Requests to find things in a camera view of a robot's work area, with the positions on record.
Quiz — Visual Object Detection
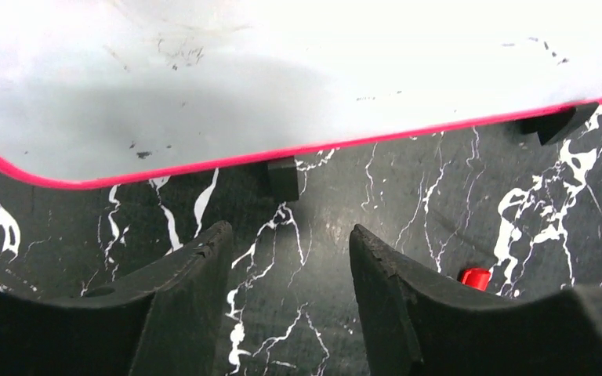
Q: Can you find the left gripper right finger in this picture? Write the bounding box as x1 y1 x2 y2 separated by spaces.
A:
349 225 602 375

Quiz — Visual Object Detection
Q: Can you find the red marker cap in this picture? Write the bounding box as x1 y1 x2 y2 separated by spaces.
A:
459 267 491 291

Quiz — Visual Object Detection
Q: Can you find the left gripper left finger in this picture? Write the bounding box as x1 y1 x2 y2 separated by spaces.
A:
0 221 233 375

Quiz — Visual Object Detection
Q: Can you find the pink framed whiteboard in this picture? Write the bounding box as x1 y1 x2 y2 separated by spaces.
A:
0 1 602 190

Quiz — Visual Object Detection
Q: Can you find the black whiteboard foot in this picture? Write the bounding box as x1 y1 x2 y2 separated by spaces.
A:
516 102 600 146
266 156 299 202

